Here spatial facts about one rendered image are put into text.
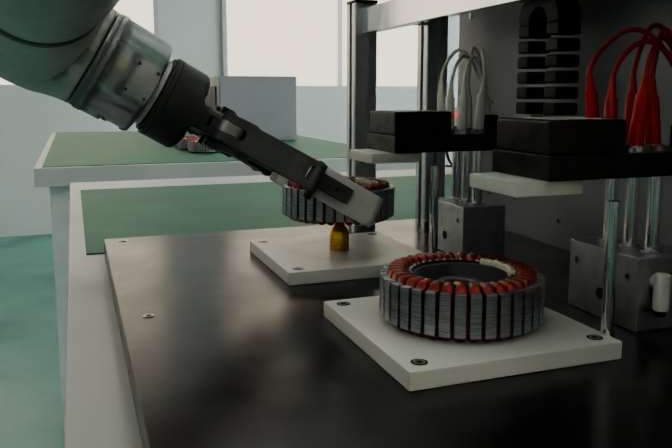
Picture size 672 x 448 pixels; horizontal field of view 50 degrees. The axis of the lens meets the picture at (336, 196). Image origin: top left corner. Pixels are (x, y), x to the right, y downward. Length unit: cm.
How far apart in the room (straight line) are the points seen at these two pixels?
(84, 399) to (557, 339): 30
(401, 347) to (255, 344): 10
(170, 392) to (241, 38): 491
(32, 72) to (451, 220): 42
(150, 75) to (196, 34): 461
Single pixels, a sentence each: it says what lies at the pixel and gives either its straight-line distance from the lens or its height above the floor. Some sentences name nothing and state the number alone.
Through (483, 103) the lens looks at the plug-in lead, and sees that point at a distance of 76.
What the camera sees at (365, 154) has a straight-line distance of 71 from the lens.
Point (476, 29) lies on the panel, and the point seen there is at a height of 102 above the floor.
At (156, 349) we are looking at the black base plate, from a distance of 50.
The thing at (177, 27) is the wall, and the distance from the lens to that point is 521.
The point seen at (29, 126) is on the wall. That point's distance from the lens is 516.
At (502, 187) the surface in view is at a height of 88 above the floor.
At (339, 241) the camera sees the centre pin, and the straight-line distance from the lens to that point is 71.
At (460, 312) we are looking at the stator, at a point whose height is 80.
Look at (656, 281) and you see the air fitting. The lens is 55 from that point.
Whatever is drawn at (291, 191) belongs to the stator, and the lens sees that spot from 69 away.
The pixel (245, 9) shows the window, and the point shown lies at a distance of 531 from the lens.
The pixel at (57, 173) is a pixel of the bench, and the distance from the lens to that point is 201.
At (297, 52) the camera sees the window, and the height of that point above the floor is 124.
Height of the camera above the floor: 94
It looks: 8 degrees down
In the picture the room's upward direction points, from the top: straight up
